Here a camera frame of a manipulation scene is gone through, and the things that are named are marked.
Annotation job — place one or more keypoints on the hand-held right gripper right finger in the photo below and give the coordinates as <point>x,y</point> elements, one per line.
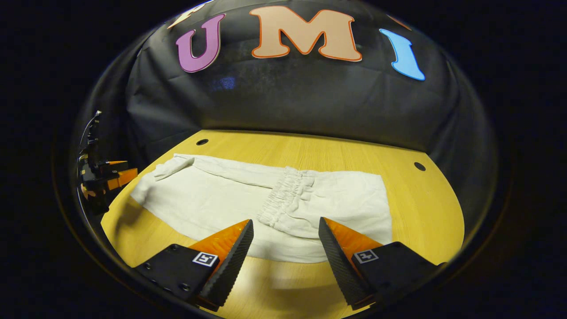
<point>341,266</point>

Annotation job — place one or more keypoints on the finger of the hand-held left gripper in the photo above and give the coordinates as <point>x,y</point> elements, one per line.
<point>122,179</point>
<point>117,165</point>

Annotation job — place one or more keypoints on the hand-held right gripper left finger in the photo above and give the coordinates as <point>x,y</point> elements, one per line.
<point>230,266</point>

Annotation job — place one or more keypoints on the white jeans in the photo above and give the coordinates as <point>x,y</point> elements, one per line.
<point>212,199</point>

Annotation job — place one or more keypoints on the black backdrop cloth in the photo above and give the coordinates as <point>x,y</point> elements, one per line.
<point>310,102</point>

